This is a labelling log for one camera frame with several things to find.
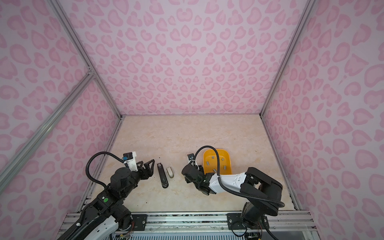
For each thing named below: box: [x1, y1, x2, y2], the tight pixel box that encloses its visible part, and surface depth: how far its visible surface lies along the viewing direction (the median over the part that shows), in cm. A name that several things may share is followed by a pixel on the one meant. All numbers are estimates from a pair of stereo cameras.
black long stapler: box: [157, 162, 169, 189], surface depth 90 cm
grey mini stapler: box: [166, 166, 174, 179], surface depth 89 cm
